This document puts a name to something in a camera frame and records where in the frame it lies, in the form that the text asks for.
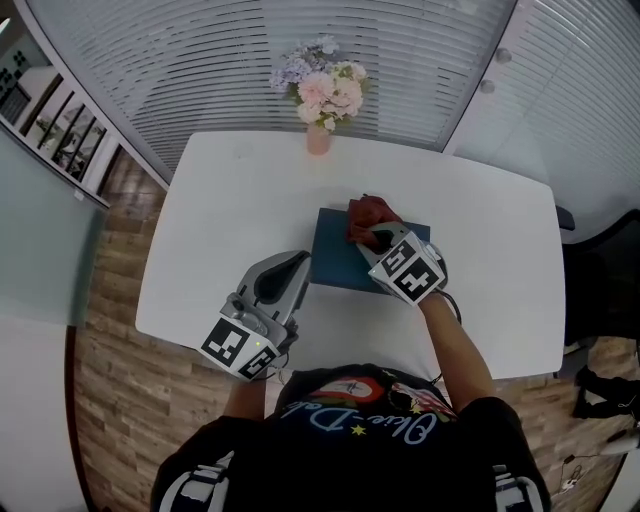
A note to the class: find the white window blinds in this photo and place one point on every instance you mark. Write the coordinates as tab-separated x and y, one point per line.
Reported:
250	65

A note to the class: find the person's left forearm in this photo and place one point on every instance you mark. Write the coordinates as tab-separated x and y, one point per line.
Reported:
245	400

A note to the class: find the red-brown cloth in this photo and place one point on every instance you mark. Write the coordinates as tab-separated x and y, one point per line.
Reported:
370	212

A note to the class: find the round door knob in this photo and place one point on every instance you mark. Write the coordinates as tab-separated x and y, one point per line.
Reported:
503	55
488	85

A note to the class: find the person's right forearm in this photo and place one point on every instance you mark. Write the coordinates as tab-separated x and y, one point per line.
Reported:
450	350

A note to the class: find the shelf with black railings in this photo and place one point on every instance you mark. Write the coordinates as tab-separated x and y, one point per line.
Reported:
55	130

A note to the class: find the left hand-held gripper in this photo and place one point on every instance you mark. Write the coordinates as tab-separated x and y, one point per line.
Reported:
235	345

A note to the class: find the pastel artificial flower bouquet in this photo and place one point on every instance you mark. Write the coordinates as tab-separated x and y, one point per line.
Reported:
325	85

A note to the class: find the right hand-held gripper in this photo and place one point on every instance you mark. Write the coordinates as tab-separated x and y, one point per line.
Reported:
407	270

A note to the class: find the pink vase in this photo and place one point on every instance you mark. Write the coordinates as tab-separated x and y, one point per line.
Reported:
318	140

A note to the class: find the dark blue tray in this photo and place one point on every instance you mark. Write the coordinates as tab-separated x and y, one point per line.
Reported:
335	250

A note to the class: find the black office chair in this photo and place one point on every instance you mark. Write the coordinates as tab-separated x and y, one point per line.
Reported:
605	280

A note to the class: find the person's black printed t-shirt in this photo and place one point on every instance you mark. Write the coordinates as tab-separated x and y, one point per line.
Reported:
350	450

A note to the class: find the white device on floor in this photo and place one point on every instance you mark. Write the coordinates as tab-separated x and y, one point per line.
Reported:
622	442

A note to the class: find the black bag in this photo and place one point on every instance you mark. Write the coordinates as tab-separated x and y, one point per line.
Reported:
605	395

